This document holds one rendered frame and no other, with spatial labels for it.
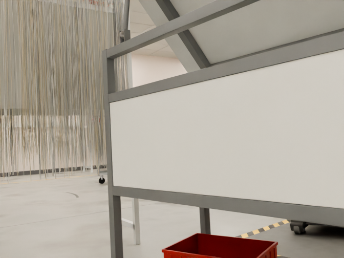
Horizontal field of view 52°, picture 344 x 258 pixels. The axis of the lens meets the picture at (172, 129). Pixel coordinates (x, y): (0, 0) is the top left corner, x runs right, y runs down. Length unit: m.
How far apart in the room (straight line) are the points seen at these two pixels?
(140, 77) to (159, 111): 9.47
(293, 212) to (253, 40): 0.89
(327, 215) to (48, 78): 1.47
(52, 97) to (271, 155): 1.28
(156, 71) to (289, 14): 9.69
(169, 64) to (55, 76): 9.55
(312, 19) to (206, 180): 0.75
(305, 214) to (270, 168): 0.15
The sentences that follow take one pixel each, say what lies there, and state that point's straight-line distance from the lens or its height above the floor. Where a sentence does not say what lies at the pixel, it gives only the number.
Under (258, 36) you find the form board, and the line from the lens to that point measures 1.62.
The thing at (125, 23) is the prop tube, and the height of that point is 1.08.
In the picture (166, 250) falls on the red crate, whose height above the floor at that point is 0.14.
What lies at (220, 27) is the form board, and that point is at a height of 1.08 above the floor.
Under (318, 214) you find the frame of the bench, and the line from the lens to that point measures 0.93.
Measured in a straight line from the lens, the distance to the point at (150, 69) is 10.99.
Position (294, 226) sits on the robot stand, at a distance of 2.26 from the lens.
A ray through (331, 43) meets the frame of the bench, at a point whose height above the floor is 0.78.
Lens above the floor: 0.57
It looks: 2 degrees up
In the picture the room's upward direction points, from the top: 3 degrees counter-clockwise
